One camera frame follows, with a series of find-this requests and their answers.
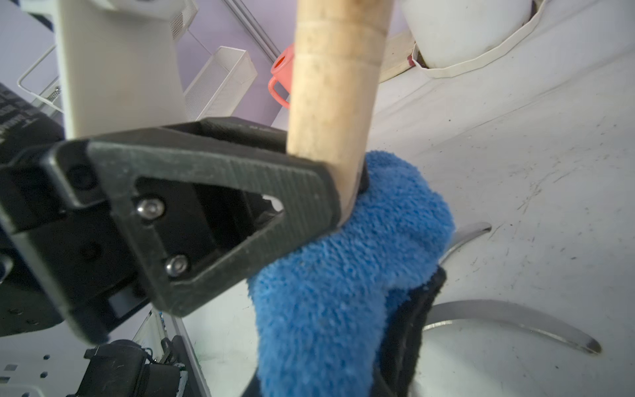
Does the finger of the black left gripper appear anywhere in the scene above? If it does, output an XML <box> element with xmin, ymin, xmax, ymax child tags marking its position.
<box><xmin>43</xmin><ymin>117</ymin><xmax>346</xmax><ymax>317</ymax></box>

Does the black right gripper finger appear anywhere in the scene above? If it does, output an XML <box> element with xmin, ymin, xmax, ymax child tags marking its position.
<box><xmin>371</xmin><ymin>268</ymin><xmax>446</xmax><ymax>396</ymax></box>

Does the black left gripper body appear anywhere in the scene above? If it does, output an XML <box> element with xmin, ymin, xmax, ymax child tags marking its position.
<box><xmin>0</xmin><ymin>81</ymin><xmax>165</xmax><ymax>346</ymax></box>

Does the blue fluffy rag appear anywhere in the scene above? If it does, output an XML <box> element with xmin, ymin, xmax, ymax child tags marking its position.
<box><xmin>248</xmin><ymin>151</ymin><xmax>455</xmax><ymax>396</ymax></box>

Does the sickle with wooden handle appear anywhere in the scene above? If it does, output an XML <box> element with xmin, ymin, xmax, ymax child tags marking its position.
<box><xmin>423</xmin><ymin>299</ymin><xmax>603</xmax><ymax>355</ymax></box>
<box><xmin>287</xmin><ymin>0</ymin><xmax>394</xmax><ymax>224</ymax></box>
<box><xmin>439</xmin><ymin>222</ymin><xmax>492</xmax><ymax>266</ymax></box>

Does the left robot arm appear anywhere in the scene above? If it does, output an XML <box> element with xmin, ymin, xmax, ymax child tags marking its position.
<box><xmin>1</xmin><ymin>88</ymin><xmax>341</xmax><ymax>396</ymax></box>

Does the white mesh lower shelf basket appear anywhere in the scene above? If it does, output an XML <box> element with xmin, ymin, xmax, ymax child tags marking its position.
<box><xmin>185</xmin><ymin>46</ymin><xmax>257</xmax><ymax>121</ymax></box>

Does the white mesh shelf basket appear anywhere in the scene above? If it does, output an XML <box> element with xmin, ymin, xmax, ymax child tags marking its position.
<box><xmin>185</xmin><ymin>46</ymin><xmax>257</xmax><ymax>121</ymax></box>
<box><xmin>17</xmin><ymin>45</ymin><xmax>63</xmax><ymax>117</ymax></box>

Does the pink watering can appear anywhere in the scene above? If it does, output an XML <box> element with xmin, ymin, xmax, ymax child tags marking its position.
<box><xmin>268</xmin><ymin>44</ymin><xmax>294</xmax><ymax>109</ymax></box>

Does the white mesh upper shelf basket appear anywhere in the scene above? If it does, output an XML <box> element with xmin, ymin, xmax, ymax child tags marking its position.
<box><xmin>17</xmin><ymin>45</ymin><xmax>63</xmax><ymax>117</ymax></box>

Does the beige work glove on table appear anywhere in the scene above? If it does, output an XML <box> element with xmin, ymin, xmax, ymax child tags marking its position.
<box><xmin>380</xmin><ymin>30</ymin><xmax>415</xmax><ymax>83</ymax></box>

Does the white plant pot with saucer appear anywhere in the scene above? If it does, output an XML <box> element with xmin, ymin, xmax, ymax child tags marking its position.
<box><xmin>400</xmin><ymin>0</ymin><xmax>547</xmax><ymax>79</ymax></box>

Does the sickle with wooden handle middle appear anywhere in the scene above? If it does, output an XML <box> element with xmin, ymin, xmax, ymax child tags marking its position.
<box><xmin>439</xmin><ymin>222</ymin><xmax>492</xmax><ymax>266</ymax></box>

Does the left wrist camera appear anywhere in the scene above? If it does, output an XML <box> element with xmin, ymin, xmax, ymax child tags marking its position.
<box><xmin>20</xmin><ymin>0</ymin><xmax>188</xmax><ymax>139</ymax></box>

